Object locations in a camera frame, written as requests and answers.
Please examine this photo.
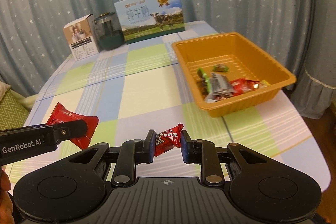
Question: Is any large red snack packet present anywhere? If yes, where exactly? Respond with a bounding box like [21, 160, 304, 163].
[47, 102, 99, 149]

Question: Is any small red candy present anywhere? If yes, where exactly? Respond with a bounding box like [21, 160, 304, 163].
[154, 123, 184, 157]

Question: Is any person's left hand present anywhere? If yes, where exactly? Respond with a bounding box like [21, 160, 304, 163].
[0, 168, 15, 223]

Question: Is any green patterned cushion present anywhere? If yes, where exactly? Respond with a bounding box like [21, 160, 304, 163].
[0, 82, 29, 131]

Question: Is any checkered tablecloth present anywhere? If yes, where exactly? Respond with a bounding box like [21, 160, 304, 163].
[4, 20, 332, 193]

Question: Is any grey striped snack packet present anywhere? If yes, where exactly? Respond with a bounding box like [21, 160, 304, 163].
[205, 72, 236, 103]

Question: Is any red snack packet in tray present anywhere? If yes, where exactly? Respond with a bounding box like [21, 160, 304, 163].
[230, 78, 260, 97]

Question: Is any small green brown candy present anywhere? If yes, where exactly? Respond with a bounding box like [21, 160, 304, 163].
[213, 64, 229, 73]

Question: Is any yellow wrapped candy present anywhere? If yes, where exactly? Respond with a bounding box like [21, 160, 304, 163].
[253, 80, 270, 90]

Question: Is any beige white product box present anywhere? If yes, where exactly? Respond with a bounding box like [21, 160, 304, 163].
[63, 14, 100, 61]

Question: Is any orange plastic tray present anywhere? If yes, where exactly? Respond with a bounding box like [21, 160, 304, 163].
[172, 32, 296, 118]

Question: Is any dark green glass jar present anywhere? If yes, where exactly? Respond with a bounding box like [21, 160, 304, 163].
[94, 12, 124, 51]

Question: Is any blue milk carton box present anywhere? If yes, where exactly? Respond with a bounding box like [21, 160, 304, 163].
[114, 0, 185, 44]

